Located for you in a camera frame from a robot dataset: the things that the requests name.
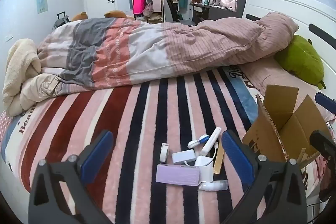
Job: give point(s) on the brown cardboard box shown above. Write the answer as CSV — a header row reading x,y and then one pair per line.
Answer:
x,y
273,134

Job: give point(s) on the white charger block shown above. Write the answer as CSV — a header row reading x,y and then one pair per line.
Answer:
x,y
204,169

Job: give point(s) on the beige cloth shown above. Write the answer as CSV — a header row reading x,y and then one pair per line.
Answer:
x,y
42,88

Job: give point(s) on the white tape roll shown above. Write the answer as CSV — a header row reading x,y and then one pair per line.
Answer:
x,y
164,152

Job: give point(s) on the purple rectangular box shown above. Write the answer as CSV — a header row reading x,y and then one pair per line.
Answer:
x,y
177,174

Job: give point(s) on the dark desk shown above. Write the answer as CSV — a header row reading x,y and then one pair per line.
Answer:
x,y
197,10

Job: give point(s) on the pale pink bag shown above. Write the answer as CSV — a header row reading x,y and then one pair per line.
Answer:
x,y
157,4

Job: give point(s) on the white tube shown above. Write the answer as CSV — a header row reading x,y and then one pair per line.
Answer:
x,y
214,185

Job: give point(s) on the grey desk chair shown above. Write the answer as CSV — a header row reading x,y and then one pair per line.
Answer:
x,y
168,12

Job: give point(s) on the blue and white small device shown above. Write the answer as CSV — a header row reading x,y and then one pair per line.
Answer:
x,y
199,141

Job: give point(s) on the green plush pillow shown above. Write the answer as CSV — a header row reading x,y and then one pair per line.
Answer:
x,y
302,61

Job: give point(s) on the white power adapter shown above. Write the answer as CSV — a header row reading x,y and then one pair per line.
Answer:
x,y
183,157

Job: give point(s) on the pink grey striped duvet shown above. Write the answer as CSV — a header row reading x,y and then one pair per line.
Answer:
x,y
157,50

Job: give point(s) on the striped plush bed blanket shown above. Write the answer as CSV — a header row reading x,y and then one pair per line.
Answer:
x,y
126,121

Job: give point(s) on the white rounded stick device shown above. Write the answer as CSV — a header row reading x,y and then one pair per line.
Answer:
x,y
210,141

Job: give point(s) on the cream fleece blanket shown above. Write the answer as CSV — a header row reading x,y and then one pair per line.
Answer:
x,y
19,66

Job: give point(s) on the white bed headboard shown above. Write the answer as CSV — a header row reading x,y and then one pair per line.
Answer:
x,y
283,3

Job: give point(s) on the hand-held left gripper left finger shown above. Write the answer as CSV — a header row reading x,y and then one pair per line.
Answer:
x,y
95,155

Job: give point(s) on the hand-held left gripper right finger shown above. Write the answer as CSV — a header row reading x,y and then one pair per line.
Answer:
x,y
235,154

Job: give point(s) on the black suitcase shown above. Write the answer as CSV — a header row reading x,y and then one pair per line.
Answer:
x,y
61,21

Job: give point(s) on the pink pillow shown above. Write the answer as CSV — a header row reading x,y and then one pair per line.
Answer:
x,y
273,74

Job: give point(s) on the tan wooden strip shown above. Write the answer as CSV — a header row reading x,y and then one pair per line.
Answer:
x,y
218,162

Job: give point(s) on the brown plush bear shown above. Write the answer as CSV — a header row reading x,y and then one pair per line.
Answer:
x,y
79,16
116,14

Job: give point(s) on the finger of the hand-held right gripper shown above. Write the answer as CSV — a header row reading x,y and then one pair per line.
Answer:
x,y
324,144
326,102

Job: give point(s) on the wall poster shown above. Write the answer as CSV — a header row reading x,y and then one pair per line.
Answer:
x,y
42,2

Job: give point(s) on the bright pink gift bag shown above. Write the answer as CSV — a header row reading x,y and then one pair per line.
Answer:
x,y
139,3

